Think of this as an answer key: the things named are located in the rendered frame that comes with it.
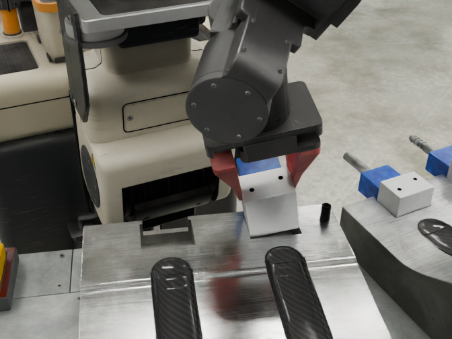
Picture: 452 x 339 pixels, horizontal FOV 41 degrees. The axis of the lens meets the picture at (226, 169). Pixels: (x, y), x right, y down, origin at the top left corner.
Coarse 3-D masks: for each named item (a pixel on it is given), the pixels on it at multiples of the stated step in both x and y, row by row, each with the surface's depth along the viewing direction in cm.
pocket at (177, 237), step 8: (144, 232) 63; (152, 232) 63; (160, 232) 63; (168, 232) 63; (176, 232) 63; (184, 232) 64; (192, 232) 62; (144, 240) 63; (152, 240) 63; (160, 240) 64; (168, 240) 64; (176, 240) 64; (184, 240) 64; (192, 240) 63; (144, 248) 63; (152, 248) 63
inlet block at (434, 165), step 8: (416, 136) 83; (416, 144) 82; (424, 144) 81; (424, 152) 81; (432, 152) 78; (440, 152) 78; (448, 152) 78; (432, 160) 78; (440, 160) 76; (448, 160) 76; (432, 168) 78; (440, 168) 77; (448, 168) 75; (448, 176) 75
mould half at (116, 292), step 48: (96, 240) 60; (240, 240) 60; (288, 240) 60; (336, 240) 60; (96, 288) 55; (144, 288) 55; (240, 288) 55; (336, 288) 55; (96, 336) 51; (144, 336) 51; (240, 336) 51; (336, 336) 51; (384, 336) 51
